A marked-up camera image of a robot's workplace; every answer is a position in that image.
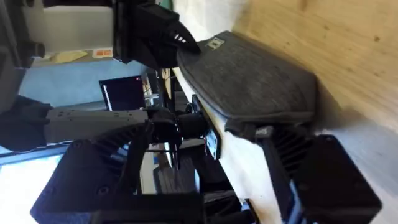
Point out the dark monitor screen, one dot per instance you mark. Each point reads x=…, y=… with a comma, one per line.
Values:
x=122, y=93

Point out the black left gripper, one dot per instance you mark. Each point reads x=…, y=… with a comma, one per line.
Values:
x=149, y=21

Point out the dark grey soft zip bag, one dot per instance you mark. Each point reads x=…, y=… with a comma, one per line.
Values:
x=248, y=81

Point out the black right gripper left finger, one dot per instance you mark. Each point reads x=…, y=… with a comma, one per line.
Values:
x=84, y=174

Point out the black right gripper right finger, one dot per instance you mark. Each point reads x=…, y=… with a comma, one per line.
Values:
x=329, y=186

